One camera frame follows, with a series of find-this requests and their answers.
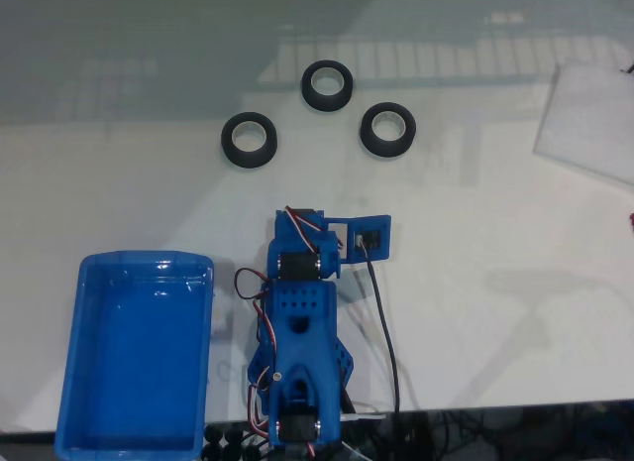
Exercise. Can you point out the black tape roll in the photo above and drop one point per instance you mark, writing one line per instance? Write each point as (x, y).
(229, 151)
(367, 141)
(309, 98)

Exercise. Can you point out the blue plastic bin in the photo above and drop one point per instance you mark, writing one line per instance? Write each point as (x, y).
(138, 362)

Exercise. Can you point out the black table clamp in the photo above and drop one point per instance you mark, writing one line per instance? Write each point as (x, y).
(230, 443)

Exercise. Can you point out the translucent white sheet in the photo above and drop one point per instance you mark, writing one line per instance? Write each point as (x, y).
(589, 124)

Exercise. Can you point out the blue camera mount with camera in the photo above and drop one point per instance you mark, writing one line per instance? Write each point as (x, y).
(379, 228)

